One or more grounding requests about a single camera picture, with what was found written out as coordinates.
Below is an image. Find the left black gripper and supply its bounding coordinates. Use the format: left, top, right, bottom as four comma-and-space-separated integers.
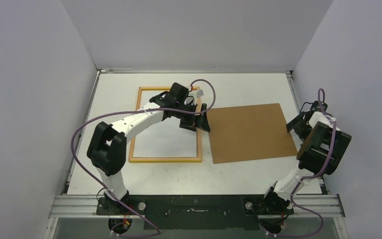
174, 103, 210, 132

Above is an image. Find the yellow picture frame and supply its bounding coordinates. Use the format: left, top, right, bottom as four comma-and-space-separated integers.
128, 86, 203, 164

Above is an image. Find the brown cardboard backing board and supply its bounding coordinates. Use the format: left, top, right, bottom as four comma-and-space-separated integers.
207, 103, 297, 164

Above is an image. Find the sky and building photo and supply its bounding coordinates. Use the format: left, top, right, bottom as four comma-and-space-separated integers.
133, 91, 198, 158

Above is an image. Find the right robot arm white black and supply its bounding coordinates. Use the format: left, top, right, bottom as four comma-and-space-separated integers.
261, 101, 352, 215

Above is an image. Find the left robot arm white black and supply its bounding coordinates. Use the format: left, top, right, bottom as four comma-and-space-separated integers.
87, 83, 212, 215

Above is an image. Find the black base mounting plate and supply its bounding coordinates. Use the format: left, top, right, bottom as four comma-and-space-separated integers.
96, 194, 294, 232

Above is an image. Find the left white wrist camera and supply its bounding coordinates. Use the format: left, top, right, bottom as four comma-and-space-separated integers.
189, 89, 204, 100

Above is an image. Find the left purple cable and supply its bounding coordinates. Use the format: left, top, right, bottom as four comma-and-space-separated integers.
71, 79, 217, 239

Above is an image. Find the aluminium table rail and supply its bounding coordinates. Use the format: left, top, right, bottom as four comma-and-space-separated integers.
49, 194, 346, 218

